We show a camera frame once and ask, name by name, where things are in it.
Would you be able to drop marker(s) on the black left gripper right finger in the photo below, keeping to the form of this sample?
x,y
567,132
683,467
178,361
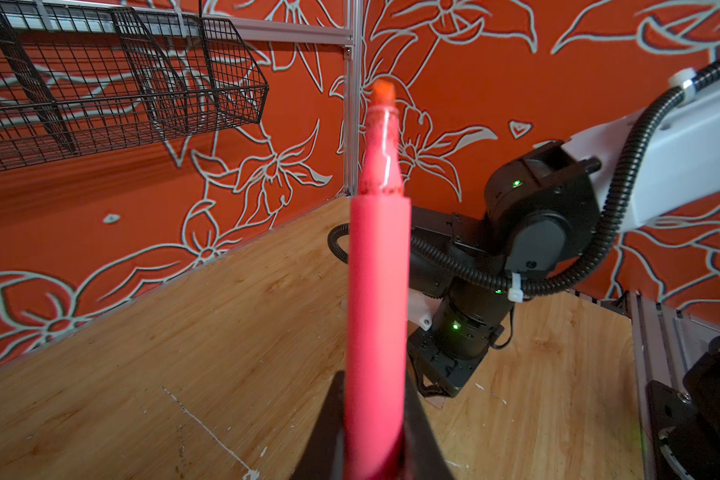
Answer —
x,y
422,457

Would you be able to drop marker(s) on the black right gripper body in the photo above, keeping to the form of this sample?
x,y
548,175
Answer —
x,y
445,359

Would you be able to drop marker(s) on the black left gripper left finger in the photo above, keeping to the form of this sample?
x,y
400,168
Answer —
x,y
323,456

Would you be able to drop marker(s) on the pink highlighter pen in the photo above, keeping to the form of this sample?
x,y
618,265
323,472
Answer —
x,y
379,230

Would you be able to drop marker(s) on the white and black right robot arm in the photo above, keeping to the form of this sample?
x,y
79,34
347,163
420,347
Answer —
x,y
552,216

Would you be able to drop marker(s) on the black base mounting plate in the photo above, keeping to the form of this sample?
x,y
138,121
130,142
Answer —
x,y
685,424

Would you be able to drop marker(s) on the aluminium frame corner post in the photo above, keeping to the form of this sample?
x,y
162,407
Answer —
x,y
353,57

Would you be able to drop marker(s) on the black wire basket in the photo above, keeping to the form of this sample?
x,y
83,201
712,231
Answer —
x,y
82,78

